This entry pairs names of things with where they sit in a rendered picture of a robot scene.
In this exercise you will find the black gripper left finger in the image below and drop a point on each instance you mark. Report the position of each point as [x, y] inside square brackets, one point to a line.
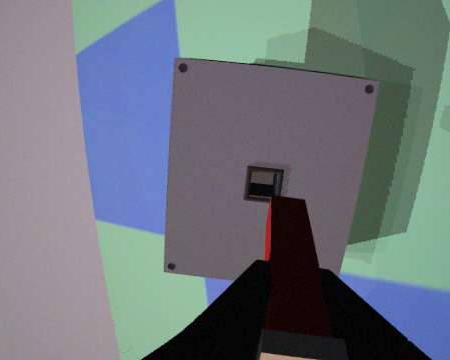
[230, 328]

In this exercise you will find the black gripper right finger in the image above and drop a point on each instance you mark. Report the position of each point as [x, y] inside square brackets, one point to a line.
[367, 335]

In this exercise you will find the dark red square peg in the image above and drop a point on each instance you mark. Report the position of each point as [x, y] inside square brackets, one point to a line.
[297, 326]

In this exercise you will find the grey panel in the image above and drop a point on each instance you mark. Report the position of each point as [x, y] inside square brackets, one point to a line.
[240, 133]

